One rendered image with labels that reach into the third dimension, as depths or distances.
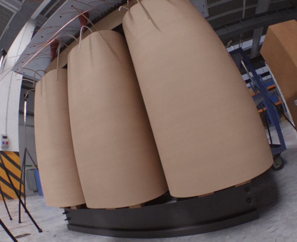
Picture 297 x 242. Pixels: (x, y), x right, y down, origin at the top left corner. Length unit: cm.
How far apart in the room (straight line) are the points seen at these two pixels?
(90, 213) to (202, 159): 71
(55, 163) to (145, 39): 76
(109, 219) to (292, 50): 150
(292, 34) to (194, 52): 93
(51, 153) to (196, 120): 76
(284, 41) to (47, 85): 161
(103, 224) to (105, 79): 74
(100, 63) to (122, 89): 17
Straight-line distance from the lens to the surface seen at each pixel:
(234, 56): 124
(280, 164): 117
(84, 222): 103
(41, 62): 152
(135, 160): 57
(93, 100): 67
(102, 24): 106
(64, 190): 89
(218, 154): 46
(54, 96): 102
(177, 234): 70
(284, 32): 130
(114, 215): 83
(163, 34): 63
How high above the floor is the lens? 34
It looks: 15 degrees up
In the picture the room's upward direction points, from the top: 16 degrees counter-clockwise
